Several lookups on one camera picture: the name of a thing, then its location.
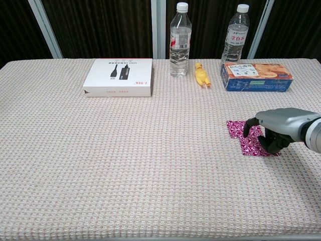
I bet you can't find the magenta patterned cloth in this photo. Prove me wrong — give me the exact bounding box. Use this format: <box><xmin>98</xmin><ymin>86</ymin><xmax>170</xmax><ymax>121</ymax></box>
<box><xmin>239</xmin><ymin>125</ymin><xmax>281</xmax><ymax>157</ymax></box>

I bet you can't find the orange blue biscuit box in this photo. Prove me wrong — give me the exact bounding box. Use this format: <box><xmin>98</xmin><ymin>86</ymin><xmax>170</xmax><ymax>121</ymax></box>
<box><xmin>220</xmin><ymin>62</ymin><xmax>294</xmax><ymax>92</ymax></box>

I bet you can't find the dark pleated curtain panel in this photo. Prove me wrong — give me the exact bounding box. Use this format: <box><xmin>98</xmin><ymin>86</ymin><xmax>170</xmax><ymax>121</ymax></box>
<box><xmin>41</xmin><ymin>0</ymin><xmax>153</xmax><ymax>59</ymax></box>
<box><xmin>255</xmin><ymin>0</ymin><xmax>321</xmax><ymax>61</ymax></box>
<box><xmin>0</xmin><ymin>0</ymin><xmax>55</xmax><ymax>69</ymax></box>
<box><xmin>165</xmin><ymin>0</ymin><xmax>263</xmax><ymax>60</ymax></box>

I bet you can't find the grey metal frame post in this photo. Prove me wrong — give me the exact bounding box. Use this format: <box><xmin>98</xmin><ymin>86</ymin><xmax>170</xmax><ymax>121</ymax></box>
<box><xmin>27</xmin><ymin>0</ymin><xmax>63</xmax><ymax>59</ymax></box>
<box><xmin>150</xmin><ymin>0</ymin><xmax>167</xmax><ymax>60</ymax></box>
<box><xmin>247</xmin><ymin>0</ymin><xmax>274</xmax><ymax>59</ymax></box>

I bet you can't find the pink patterned packet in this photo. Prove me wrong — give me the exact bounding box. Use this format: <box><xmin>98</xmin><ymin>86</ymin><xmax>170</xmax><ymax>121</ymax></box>
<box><xmin>226</xmin><ymin>120</ymin><xmax>262</xmax><ymax>139</ymax></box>

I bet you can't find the clear water bottle red label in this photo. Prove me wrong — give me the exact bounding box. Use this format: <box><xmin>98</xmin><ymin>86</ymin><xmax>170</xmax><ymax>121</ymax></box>
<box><xmin>170</xmin><ymin>2</ymin><xmax>193</xmax><ymax>78</ymax></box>

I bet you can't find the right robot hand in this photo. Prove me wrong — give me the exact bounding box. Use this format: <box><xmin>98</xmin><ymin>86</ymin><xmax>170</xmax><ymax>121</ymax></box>
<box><xmin>242</xmin><ymin>107</ymin><xmax>321</xmax><ymax>154</ymax></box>

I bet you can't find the clear water bottle white label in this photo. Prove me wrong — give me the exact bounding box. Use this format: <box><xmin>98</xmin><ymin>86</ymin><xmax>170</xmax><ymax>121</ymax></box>
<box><xmin>220</xmin><ymin>4</ymin><xmax>250</xmax><ymax>65</ymax></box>

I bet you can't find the beige waffle tablecloth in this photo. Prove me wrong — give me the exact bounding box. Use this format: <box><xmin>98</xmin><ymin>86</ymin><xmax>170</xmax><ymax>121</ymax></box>
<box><xmin>0</xmin><ymin>58</ymin><xmax>321</xmax><ymax>235</ymax></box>

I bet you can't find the yellow rubber chicken toy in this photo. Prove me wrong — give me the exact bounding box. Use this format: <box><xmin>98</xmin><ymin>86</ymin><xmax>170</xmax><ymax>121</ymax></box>
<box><xmin>194</xmin><ymin>62</ymin><xmax>212</xmax><ymax>88</ymax></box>

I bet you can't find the white adapter product box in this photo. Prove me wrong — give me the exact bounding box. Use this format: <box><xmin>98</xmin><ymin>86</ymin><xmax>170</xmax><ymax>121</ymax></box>
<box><xmin>82</xmin><ymin>58</ymin><xmax>153</xmax><ymax>97</ymax></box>

